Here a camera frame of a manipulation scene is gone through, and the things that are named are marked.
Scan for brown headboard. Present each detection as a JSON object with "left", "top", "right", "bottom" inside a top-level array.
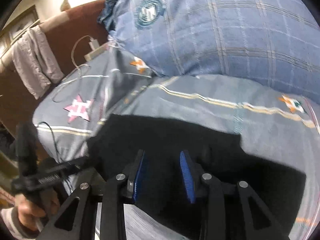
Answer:
[{"left": 0, "top": 0, "right": 110, "bottom": 155}]

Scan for grey star-print bed sheet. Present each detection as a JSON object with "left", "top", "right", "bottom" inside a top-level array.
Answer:
[{"left": 32, "top": 47, "right": 320, "bottom": 240}]

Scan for black cable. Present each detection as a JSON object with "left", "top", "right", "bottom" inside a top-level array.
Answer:
[{"left": 37, "top": 121, "right": 70, "bottom": 180}]

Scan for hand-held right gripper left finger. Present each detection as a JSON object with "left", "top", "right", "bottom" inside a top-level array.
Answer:
[{"left": 37, "top": 149, "right": 147, "bottom": 240}]

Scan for white charging cable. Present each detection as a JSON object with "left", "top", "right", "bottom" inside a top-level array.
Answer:
[{"left": 51, "top": 35, "right": 94, "bottom": 103}]

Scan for person's left forearm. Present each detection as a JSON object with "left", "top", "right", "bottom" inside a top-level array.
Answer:
[{"left": 0, "top": 206, "right": 40, "bottom": 239}]

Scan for blue plaid pillow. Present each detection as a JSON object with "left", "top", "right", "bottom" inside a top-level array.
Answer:
[{"left": 97, "top": 0, "right": 320, "bottom": 98}]

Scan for framed wall picture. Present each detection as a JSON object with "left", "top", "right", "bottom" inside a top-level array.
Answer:
[{"left": 5, "top": 5, "right": 39, "bottom": 40}]

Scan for black pants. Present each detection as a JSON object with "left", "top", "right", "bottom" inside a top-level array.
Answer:
[{"left": 86, "top": 114, "right": 307, "bottom": 240}]

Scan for person's left hand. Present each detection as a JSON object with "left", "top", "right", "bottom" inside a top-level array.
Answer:
[{"left": 16, "top": 192, "right": 60, "bottom": 230}]

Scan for white power strip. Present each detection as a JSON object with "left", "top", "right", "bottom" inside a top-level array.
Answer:
[{"left": 84, "top": 44, "right": 109, "bottom": 61}]

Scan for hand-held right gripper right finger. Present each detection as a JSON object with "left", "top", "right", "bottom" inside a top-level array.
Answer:
[{"left": 179, "top": 150, "right": 288, "bottom": 240}]

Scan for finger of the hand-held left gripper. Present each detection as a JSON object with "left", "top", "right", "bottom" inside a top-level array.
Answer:
[{"left": 60, "top": 156, "right": 89, "bottom": 173}]

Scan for grey hanging garment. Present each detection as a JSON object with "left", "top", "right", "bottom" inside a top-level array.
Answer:
[{"left": 11, "top": 25, "right": 64, "bottom": 100}]

